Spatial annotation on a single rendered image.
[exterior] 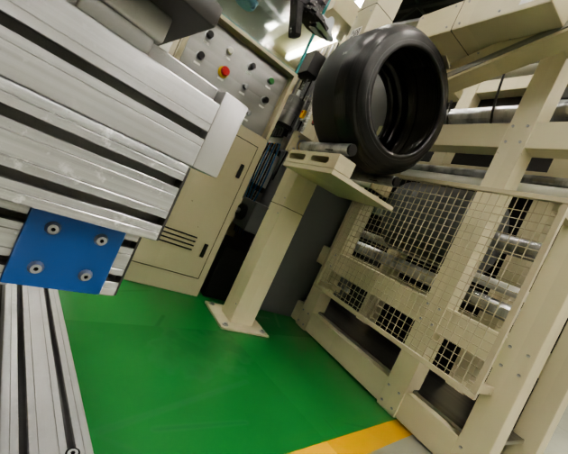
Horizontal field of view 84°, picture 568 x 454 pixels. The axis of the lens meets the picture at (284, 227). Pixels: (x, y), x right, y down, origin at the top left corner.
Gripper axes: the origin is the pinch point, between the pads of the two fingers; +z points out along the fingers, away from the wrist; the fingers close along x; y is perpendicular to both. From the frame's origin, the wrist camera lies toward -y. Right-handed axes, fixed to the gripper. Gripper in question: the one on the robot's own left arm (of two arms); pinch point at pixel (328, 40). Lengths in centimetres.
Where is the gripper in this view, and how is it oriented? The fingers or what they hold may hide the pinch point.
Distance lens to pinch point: 129.5
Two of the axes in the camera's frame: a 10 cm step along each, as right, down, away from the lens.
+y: 5.0, -8.6, 0.3
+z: 7.2, 4.4, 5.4
